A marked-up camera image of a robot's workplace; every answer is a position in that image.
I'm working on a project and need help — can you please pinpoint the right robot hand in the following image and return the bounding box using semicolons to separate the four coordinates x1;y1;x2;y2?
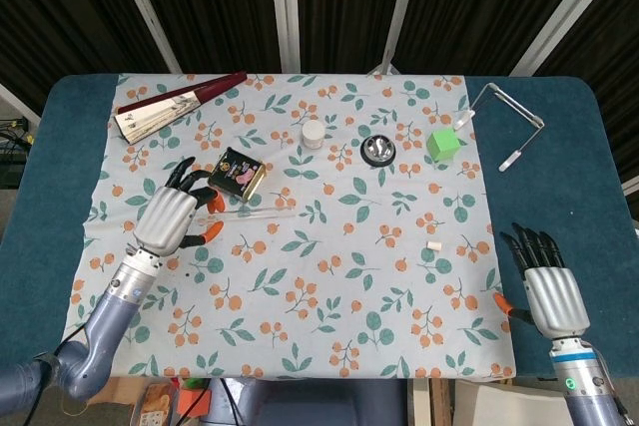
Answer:
492;222;591;338

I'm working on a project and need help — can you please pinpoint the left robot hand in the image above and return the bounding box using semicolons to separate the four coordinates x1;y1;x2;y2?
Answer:
132;156;225;257

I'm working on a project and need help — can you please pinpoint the clear glass tube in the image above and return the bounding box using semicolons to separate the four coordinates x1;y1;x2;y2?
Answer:
197;205;297;225

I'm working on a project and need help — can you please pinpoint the black luncheon meat can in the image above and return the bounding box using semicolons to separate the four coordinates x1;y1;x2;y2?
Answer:
208;146;267;204

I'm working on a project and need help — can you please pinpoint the blue felt table cover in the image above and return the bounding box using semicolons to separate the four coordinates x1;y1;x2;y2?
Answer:
0;74;639;382

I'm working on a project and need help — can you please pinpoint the folding paper fan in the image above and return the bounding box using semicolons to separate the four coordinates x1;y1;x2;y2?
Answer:
113;70;249;147

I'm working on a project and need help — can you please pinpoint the white board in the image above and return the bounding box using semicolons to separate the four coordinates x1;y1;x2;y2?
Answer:
453;379;565;426

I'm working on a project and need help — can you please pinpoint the small white jar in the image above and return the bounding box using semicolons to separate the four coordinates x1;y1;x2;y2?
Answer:
300;119;325;151

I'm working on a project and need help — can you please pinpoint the printed snack packet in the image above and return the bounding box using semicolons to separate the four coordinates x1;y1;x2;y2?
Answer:
132;380;179;426

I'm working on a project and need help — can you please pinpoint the orange box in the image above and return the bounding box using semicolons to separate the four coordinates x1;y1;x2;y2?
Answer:
178;385;214;418

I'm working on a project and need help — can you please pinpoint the green cube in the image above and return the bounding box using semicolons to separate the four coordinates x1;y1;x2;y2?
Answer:
426;127;462;164

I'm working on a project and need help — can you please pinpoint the bent metal rod tool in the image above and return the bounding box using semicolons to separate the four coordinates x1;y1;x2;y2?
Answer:
451;82;545;173

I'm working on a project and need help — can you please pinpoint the floral tablecloth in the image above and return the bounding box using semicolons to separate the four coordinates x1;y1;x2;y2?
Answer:
52;71;518;381

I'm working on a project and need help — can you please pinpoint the round metal dish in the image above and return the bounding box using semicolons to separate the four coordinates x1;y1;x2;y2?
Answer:
359;134;396;168

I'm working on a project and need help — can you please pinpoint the grey robot torso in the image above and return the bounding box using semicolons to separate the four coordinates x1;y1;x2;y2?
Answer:
207;378;408;426

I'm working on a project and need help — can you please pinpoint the black equipment with cables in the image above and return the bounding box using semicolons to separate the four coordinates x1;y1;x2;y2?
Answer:
0;116;36;188

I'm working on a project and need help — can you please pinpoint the white metal frame post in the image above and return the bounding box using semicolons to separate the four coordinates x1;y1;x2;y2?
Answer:
509;0;618;77
368;0;424;76
0;81;42;123
107;0;182;74
268;0;303;73

